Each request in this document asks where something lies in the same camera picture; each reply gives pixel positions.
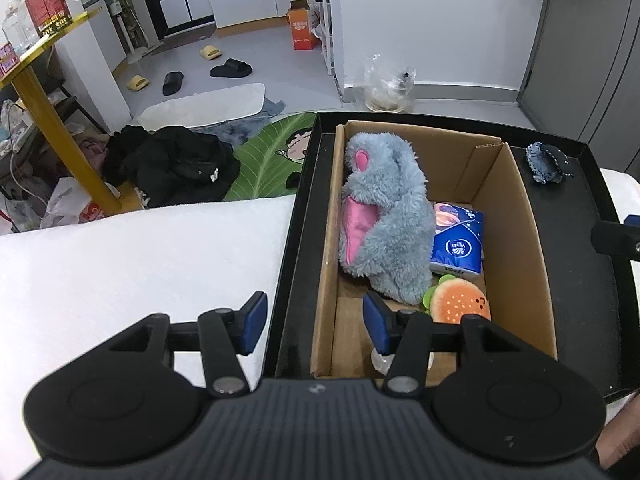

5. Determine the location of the grey door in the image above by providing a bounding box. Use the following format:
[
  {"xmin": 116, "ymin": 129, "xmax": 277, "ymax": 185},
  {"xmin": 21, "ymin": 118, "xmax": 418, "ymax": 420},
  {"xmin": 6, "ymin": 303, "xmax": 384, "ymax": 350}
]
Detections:
[{"xmin": 516, "ymin": 0, "xmax": 640, "ymax": 143}]

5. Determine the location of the white red shopping bag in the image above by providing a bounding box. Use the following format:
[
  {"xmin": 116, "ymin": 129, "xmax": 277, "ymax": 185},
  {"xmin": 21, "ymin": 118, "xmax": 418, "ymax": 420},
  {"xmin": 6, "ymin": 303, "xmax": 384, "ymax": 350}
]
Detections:
[{"xmin": 40, "ymin": 177, "xmax": 105, "ymax": 229}]

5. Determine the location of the black slipper left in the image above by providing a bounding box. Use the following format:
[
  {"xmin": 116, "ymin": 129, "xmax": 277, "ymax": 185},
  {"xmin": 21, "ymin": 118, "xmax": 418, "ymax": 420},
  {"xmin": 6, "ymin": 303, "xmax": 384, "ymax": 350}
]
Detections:
[{"xmin": 162, "ymin": 70, "xmax": 183, "ymax": 96}]

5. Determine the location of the white floor mat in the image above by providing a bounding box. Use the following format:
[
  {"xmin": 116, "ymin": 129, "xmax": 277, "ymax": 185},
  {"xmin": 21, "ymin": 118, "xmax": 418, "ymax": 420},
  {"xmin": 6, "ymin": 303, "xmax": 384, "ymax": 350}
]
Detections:
[{"xmin": 137, "ymin": 84, "xmax": 266, "ymax": 130}]

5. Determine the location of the red box on table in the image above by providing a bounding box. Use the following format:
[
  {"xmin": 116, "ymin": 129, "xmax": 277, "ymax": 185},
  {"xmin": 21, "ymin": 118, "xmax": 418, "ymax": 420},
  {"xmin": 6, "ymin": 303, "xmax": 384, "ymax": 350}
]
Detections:
[{"xmin": 25, "ymin": 0, "xmax": 73, "ymax": 37}]

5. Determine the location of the orange cardboard box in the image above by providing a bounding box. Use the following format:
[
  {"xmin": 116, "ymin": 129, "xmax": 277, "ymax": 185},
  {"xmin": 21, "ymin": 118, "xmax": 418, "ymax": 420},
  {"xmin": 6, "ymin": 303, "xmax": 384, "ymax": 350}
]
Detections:
[{"xmin": 286, "ymin": 0, "xmax": 318, "ymax": 51}]

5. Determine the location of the clear plastic bag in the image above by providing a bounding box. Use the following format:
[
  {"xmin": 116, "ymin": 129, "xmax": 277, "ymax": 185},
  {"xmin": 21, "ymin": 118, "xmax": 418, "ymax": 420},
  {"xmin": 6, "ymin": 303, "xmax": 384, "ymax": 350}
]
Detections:
[{"xmin": 361, "ymin": 53, "xmax": 416, "ymax": 113}]

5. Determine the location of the white soft ball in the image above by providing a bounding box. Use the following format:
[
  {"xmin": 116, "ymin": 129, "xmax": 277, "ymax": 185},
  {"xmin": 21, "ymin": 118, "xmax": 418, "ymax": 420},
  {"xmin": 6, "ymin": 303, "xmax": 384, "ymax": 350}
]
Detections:
[{"xmin": 371, "ymin": 348, "xmax": 395, "ymax": 376}]

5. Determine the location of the yellow slipper near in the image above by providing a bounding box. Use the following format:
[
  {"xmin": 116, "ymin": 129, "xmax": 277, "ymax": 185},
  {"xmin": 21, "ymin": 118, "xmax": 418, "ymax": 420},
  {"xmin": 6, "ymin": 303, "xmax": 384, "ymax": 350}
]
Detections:
[{"xmin": 127, "ymin": 75, "xmax": 150, "ymax": 92}]

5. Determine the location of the person's hand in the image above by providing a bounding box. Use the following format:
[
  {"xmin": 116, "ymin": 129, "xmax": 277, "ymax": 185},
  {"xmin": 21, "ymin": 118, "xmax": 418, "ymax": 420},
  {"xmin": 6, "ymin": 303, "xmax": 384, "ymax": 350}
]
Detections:
[{"xmin": 596, "ymin": 394, "xmax": 640, "ymax": 469}]

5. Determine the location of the black clothes pile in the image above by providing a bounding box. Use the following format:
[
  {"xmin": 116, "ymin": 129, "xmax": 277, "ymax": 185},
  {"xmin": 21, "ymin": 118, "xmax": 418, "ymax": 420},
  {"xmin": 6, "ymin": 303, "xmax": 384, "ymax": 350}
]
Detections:
[{"xmin": 102, "ymin": 125, "xmax": 241, "ymax": 208}]

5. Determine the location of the blue denim fabric toy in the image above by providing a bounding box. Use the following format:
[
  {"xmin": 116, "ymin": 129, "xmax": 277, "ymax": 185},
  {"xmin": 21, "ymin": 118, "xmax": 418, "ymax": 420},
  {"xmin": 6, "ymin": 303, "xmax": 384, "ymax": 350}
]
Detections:
[{"xmin": 525, "ymin": 141, "xmax": 573, "ymax": 184}]

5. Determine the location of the grey plush toy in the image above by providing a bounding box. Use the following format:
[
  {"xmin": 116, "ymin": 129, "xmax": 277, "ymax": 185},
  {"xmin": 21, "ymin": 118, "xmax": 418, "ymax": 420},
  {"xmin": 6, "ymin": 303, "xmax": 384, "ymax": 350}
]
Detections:
[{"xmin": 338, "ymin": 132, "xmax": 435, "ymax": 306}]

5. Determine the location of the blue tissue pack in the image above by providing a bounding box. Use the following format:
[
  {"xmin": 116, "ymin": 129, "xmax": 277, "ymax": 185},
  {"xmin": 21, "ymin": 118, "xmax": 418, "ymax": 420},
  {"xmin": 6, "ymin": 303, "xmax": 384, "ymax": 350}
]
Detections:
[{"xmin": 430, "ymin": 203, "xmax": 484, "ymax": 280}]

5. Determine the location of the yellow slipper far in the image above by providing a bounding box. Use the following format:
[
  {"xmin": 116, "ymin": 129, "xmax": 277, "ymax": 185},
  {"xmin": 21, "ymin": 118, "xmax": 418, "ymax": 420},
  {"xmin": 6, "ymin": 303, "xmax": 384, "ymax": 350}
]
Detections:
[{"xmin": 200, "ymin": 44, "xmax": 221, "ymax": 61}]

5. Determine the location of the clear glass jar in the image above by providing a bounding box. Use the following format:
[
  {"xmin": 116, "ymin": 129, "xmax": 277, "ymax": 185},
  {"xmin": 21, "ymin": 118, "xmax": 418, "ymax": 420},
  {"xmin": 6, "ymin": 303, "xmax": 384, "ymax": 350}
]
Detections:
[{"xmin": 2, "ymin": 0, "xmax": 39, "ymax": 56}]

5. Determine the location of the black shallow tray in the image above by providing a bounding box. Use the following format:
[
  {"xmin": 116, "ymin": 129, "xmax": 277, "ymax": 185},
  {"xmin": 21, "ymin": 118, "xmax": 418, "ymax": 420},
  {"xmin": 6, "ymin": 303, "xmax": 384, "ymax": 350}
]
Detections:
[{"xmin": 266, "ymin": 112, "xmax": 639, "ymax": 400}]

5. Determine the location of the brown cardboard box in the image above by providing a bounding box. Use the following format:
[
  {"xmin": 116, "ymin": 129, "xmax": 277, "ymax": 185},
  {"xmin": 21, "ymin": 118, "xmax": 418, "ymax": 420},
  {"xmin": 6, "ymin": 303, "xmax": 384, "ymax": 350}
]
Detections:
[{"xmin": 309, "ymin": 119, "xmax": 558, "ymax": 378}]

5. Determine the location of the white standing fan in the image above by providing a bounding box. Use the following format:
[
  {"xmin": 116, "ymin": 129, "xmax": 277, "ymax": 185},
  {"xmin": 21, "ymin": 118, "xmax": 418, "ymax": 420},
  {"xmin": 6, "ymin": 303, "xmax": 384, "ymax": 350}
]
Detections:
[{"xmin": 105, "ymin": 0, "xmax": 149, "ymax": 64}]

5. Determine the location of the pink small box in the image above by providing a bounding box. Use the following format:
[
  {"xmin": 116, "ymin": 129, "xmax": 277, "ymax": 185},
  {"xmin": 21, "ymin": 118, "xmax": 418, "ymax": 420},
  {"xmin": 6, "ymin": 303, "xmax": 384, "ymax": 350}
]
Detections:
[{"xmin": 0, "ymin": 42, "xmax": 20, "ymax": 78}]

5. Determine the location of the blue grey fluffy rug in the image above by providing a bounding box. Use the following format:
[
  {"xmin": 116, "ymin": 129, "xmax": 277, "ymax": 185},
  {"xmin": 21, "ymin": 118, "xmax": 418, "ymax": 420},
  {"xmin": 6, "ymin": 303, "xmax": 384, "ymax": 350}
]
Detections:
[{"xmin": 193, "ymin": 99, "xmax": 285, "ymax": 150}]

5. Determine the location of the yellow slipper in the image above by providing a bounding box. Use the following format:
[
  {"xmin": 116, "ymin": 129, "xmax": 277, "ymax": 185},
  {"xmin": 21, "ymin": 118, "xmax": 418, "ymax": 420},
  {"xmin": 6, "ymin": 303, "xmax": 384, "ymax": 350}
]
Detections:
[
  {"xmin": 127, "ymin": 75, "xmax": 150, "ymax": 92},
  {"xmin": 200, "ymin": 44, "xmax": 221, "ymax": 61}
]

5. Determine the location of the burger plush toy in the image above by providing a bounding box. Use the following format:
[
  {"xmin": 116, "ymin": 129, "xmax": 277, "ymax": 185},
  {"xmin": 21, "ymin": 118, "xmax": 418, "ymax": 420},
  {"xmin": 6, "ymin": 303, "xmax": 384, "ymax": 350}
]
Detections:
[{"xmin": 423, "ymin": 274, "xmax": 491, "ymax": 324}]

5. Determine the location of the yellow round side table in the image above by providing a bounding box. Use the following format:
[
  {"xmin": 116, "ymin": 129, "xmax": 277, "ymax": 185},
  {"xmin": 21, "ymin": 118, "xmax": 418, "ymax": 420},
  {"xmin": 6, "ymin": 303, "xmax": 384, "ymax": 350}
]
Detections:
[{"xmin": 1, "ymin": 9, "xmax": 122, "ymax": 216}]

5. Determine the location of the green leaf cartoon rug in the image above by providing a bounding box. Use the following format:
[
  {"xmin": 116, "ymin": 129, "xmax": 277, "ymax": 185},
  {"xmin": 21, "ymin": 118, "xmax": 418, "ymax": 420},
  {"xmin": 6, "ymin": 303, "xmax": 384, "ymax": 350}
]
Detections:
[{"xmin": 224, "ymin": 113, "xmax": 316, "ymax": 202}]

